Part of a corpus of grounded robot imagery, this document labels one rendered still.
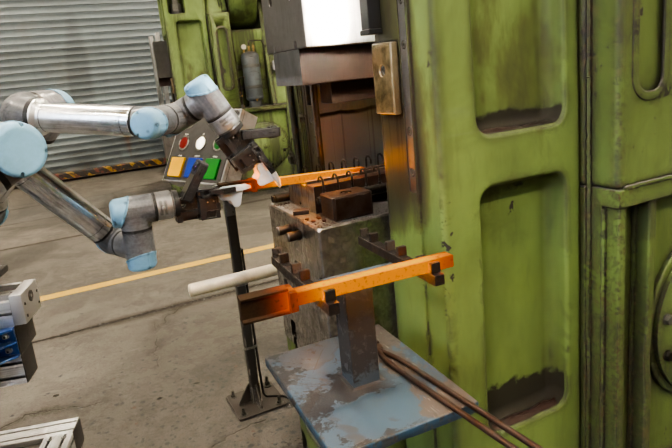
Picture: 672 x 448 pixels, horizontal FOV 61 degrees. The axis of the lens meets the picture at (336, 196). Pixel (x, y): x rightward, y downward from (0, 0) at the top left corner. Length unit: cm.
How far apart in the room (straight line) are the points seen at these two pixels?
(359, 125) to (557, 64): 70
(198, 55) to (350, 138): 476
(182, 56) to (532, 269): 539
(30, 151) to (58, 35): 820
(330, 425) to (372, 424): 8
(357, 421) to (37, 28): 880
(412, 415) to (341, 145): 103
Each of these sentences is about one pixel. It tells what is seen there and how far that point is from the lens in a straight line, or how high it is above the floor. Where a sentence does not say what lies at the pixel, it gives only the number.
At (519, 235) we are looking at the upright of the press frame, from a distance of 155.
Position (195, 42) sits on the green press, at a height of 170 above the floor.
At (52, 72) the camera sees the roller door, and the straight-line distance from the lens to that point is 950.
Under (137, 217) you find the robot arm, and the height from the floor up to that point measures 99.
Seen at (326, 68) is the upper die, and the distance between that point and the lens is 158.
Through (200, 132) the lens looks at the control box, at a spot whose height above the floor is 112.
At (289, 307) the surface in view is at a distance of 98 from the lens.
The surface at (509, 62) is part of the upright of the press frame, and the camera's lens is 147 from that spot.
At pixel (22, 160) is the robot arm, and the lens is 135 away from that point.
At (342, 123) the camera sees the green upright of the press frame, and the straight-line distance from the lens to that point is 190.
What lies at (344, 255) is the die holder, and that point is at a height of 83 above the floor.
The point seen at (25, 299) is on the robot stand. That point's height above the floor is 75.
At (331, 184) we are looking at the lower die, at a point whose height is 99.
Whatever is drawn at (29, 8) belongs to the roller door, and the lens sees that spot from 958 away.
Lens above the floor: 131
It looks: 13 degrees down
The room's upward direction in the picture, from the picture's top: 6 degrees counter-clockwise
